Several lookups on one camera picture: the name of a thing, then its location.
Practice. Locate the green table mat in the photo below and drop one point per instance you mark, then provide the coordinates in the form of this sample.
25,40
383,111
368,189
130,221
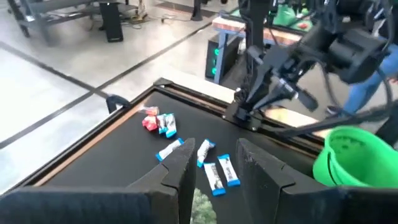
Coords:
286,17

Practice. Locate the black aluminium table frame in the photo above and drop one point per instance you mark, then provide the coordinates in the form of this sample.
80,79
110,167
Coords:
192,93

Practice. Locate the green plastic bucket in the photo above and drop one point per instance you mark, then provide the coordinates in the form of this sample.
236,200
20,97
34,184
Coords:
357,165

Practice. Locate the black computer with green lights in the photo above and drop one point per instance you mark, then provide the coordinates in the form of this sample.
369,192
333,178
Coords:
233,53

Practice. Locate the person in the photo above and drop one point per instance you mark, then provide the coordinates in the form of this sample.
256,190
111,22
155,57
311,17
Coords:
363,90

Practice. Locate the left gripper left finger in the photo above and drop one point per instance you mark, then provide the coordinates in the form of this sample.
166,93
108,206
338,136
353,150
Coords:
161,199

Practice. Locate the black computer tower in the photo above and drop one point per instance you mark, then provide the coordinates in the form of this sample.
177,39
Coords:
112,21

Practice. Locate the black clamp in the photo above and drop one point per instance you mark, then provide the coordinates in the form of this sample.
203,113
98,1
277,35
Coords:
116,100

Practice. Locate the colourful snack bag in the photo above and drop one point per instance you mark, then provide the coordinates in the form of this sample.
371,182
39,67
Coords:
150,110

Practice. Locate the white blue candy bar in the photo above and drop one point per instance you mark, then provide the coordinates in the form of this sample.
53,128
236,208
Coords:
228,169
170,125
205,152
214,179
161,123
169,149

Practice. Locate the green spiky artificial plant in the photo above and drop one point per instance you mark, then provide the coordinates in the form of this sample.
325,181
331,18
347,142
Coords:
202,211

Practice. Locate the black table mat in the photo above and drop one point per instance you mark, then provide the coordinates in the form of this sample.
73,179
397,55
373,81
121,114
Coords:
124,161

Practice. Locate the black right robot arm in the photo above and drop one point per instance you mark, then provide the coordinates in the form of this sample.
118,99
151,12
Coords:
351,53

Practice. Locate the red candy packet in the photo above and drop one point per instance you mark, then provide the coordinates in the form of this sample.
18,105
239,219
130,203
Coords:
150,123

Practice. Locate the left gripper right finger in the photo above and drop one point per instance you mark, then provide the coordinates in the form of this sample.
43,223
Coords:
273,199

